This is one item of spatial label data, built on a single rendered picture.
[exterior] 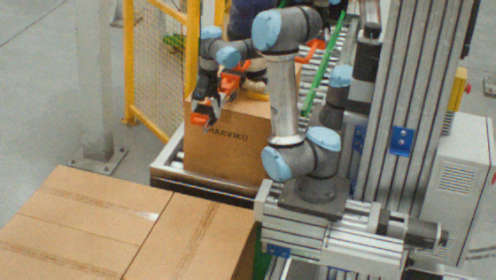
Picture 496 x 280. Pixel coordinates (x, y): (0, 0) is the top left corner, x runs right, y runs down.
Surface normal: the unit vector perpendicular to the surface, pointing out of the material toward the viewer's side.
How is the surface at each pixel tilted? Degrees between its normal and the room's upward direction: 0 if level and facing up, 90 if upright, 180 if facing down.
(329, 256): 90
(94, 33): 90
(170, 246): 0
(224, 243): 0
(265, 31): 83
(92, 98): 90
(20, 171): 0
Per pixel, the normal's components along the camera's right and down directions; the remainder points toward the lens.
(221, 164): -0.29, 0.50
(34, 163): 0.07, -0.84
